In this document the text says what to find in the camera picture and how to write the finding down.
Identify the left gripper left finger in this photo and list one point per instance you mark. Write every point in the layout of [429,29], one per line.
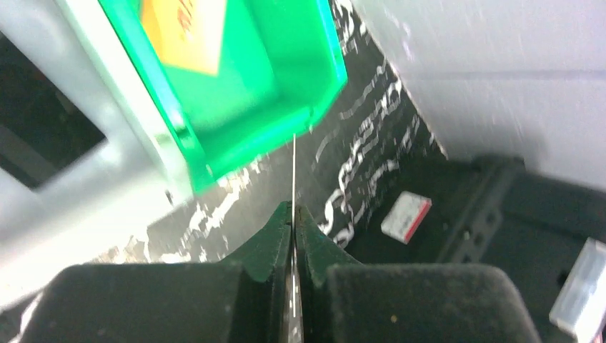
[265,257]

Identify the green plastic bin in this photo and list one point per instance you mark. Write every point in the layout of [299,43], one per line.
[280,70]

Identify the black toolbox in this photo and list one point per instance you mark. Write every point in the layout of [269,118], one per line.
[491,210]

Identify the black credit card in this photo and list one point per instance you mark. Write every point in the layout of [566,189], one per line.
[42,131]

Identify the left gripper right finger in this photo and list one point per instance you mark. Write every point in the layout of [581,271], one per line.
[316,252]

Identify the white bin near green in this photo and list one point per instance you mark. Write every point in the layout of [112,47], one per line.
[129,181]

